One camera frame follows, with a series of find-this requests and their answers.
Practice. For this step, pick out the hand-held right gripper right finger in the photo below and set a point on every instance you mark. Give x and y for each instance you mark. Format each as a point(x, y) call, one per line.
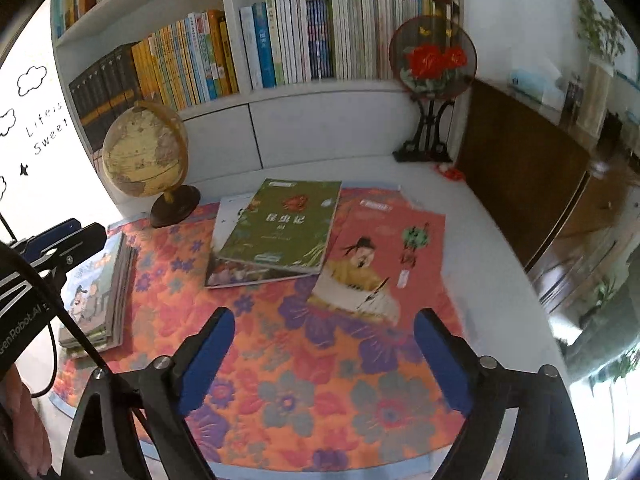
point(442, 360)

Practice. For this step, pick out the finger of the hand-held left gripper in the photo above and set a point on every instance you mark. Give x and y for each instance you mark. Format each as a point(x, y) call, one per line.
point(80, 247)
point(50, 235)

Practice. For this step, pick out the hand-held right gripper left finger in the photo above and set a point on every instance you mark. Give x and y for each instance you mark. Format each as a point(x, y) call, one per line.
point(205, 360)

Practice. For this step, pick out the red book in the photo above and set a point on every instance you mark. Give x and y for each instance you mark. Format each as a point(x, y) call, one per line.
point(380, 250)

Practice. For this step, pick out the dark green leafy book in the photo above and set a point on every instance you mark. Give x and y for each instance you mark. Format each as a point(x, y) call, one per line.
point(280, 230)

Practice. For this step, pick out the row of yellow books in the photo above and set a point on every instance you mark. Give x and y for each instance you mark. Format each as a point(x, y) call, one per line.
point(185, 60)

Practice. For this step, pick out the person's left hand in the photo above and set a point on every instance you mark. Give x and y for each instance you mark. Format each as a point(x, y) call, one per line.
point(32, 420)

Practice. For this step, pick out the black outline cloud decal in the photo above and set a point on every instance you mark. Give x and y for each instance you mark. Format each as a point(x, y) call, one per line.
point(7, 122)
point(2, 187)
point(31, 81)

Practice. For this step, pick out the floral quilted mat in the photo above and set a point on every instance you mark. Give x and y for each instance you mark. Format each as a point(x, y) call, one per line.
point(300, 360)

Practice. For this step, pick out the antique yellow globe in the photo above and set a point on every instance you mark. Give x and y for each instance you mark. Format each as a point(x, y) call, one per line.
point(140, 150)

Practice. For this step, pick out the white cover book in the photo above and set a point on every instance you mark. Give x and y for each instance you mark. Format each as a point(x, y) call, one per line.
point(227, 220)

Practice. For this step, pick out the green potted plant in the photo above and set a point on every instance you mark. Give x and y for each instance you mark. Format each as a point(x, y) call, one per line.
point(600, 320)

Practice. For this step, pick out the red tassel knot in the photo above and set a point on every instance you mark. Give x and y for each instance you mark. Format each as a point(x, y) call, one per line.
point(452, 172)

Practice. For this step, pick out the brown wooden cabinet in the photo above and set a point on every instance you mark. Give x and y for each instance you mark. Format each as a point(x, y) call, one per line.
point(520, 175)

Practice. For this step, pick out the white bookcase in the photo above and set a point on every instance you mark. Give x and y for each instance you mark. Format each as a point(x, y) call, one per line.
point(325, 120)

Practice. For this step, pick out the pale blue tissue box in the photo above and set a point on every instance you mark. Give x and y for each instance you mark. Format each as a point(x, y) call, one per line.
point(537, 85)

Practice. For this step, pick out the round embroidered fan ornament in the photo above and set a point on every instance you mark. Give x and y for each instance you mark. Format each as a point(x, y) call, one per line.
point(432, 60)

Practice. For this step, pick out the plant in glass vase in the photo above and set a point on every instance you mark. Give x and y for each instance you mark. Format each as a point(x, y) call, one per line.
point(597, 95)

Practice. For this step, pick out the black star wall decal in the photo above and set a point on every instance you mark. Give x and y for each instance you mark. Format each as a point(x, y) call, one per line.
point(23, 170)

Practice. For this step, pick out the black lettering wall decal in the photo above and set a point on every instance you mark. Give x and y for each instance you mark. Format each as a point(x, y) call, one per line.
point(45, 130)

